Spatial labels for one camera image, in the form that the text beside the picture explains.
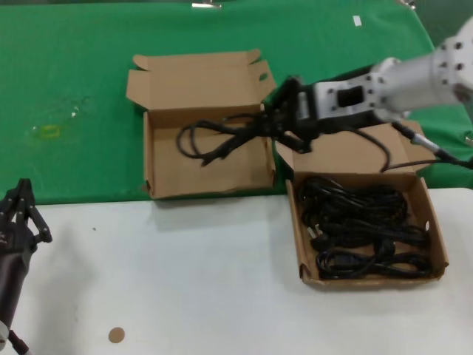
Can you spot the open brown cardboard box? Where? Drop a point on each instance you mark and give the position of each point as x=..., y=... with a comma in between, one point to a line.
x=351, y=159
x=221, y=181

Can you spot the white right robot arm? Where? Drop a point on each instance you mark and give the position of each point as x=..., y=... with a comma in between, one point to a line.
x=414, y=81

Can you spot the small white scrap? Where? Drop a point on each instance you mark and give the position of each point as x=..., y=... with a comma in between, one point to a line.
x=74, y=112

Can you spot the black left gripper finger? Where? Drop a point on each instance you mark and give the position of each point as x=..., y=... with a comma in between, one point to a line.
x=40, y=229
x=22, y=192

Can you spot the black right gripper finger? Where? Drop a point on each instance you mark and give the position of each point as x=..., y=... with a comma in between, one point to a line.
x=286, y=96
x=295, y=142

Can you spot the metal table clamp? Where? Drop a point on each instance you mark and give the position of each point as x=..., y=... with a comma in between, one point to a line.
x=407, y=2
x=207, y=4
x=469, y=140

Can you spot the green table cloth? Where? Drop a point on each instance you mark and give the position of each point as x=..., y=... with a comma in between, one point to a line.
x=74, y=55

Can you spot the small white label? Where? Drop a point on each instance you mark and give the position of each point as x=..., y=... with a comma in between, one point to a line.
x=357, y=20

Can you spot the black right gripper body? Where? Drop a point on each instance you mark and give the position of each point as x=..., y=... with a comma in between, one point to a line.
x=305, y=111

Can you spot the round brown sticker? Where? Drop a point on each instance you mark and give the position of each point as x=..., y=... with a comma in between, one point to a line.
x=116, y=335

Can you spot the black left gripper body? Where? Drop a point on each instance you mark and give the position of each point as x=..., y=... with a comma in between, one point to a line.
x=15, y=240

